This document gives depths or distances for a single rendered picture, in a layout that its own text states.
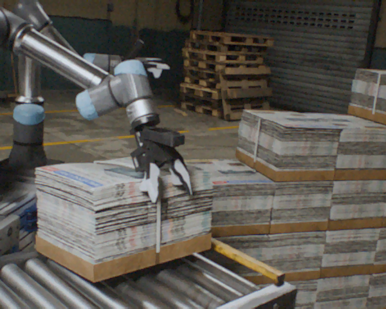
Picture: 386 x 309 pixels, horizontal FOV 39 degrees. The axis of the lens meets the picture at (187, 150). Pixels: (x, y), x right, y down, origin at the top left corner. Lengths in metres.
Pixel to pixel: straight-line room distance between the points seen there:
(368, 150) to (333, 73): 7.31
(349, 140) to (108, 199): 1.38
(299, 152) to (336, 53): 7.52
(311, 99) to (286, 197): 7.72
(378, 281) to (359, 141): 0.72
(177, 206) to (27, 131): 0.95
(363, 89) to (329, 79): 7.04
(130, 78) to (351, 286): 1.69
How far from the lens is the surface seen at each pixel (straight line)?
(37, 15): 2.16
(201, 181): 1.43
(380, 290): 2.81
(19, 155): 2.21
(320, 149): 2.32
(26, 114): 2.17
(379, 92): 2.66
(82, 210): 1.28
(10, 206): 2.06
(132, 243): 1.33
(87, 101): 1.37
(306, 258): 2.46
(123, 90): 1.33
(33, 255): 1.50
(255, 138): 2.38
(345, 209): 2.48
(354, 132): 2.39
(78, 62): 1.53
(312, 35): 9.99
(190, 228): 1.44
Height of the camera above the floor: 1.44
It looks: 13 degrees down
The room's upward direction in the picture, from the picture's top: 6 degrees clockwise
